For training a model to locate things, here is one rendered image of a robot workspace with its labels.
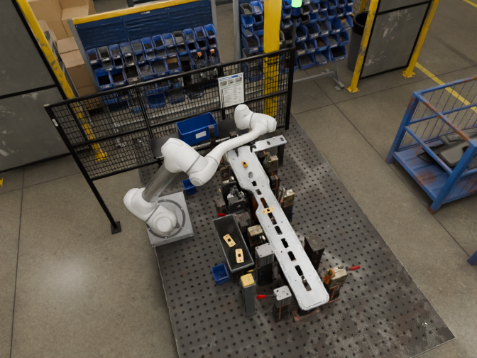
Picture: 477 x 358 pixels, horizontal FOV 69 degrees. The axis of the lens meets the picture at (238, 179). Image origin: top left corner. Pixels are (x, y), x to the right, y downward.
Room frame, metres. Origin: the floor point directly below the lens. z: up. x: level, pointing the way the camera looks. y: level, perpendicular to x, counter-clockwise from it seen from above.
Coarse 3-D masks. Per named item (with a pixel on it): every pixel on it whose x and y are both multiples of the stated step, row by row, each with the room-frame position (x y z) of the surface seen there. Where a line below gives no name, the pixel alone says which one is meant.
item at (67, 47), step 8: (40, 24) 4.44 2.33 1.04; (48, 40) 4.05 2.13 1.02; (56, 40) 4.60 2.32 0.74; (64, 40) 4.58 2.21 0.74; (72, 40) 4.57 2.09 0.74; (64, 48) 4.37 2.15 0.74; (72, 48) 4.36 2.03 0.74; (56, 56) 4.07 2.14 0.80; (64, 56) 4.17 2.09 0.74; (72, 56) 4.16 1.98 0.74; (80, 56) 4.15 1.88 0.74; (72, 64) 3.97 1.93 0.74; (80, 64) 3.96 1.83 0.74; (72, 72) 3.90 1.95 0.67; (80, 72) 3.93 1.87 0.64; (88, 72) 3.96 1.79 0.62; (72, 80) 3.89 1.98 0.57; (80, 80) 3.92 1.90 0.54; (88, 80) 3.95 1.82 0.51; (80, 88) 3.91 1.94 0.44; (88, 88) 3.94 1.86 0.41; (80, 96) 3.89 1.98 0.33; (88, 104) 3.91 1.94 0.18; (96, 104) 3.94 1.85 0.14; (88, 112) 3.94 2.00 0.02
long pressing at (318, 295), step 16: (240, 160) 1.90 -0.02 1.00; (256, 160) 1.89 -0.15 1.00; (240, 176) 1.73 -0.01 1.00; (256, 176) 1.72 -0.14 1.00; (256, 192) 1.56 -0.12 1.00; (272, 192) 1.56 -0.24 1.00; (272, 224) 1.28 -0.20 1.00; (288, 224) 1.28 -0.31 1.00; (272, 240) 1.16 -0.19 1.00; (288, 240) 1.16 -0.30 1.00; (288, 256) 1.04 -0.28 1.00; (304, 256) 1.03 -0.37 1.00; (288, 272) 0.94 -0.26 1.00; (304, 272) 0.93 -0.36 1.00; (304, 288) 0.83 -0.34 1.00; (320, 288) 0.82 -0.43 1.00; (304, 304) 0.74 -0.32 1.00; (320, 304) 0.73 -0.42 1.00
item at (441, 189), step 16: (464, 80) 2.81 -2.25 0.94; (416, 96) 2.64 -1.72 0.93; (448, 112) 2.80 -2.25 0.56; (400, 128) 2.67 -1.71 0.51; (464, 128) 2.92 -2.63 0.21; (416, 144) 2.74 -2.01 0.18; (432, 144) 2.74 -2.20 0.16; (448, 144) 2.49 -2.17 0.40; (464, 144) 2.37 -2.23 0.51; (400, 160) 2.51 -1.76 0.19; (416, 160) 2.52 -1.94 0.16; (432, 160) 2.41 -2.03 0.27; (448, 160) 2.19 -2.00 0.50; (464, 160) 1.94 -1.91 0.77; (416, 176) 2.27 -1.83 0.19; (432, 176) 2.27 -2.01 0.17; (448, 176) 2.27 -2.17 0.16; (464, 176) 2.25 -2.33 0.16; (432, 192) 2.05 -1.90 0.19; (448, 192) 1.93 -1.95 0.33; (464, 192) 2.02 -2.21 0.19; (432, 208) 1.95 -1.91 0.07
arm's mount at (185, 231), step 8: (160, 200) 1.58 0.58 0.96; (168, 200) 1.58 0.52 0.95; (176, 200) 1.59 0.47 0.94; (184, 200) 1.59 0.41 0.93; (176, 208) 1.55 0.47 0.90; (184, 208) 1.55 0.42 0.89; (184, 216) 1.50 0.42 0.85; (184, 224) 1.46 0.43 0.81; (152, 232) 1.41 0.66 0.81; (176, 232) 1.41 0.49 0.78; (184, 232) 1.42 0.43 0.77; (192, 232) 1.42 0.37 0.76; (152, 240) 1.37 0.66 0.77; (160, 240) 1.37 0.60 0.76; (168, 240) 1.38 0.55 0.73; (176, 240) 1.39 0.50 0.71
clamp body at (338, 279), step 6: (336, 270) 0.90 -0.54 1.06; (342, 270) 0.90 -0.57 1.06; (336, 276) 0.86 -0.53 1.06; (342, 276) 0.86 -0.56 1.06; (330, 282) 0.85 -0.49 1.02; (336, 282) 0.85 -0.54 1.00; (342, 282) 0.86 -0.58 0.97; (330, 288) 0.84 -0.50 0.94; (336, 288) 0.88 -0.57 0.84; (330, 294) 0.85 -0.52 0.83; (336, 294) 0.86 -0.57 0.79; (330, 300) 0.85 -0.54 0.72; (336, 300) 0.86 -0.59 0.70
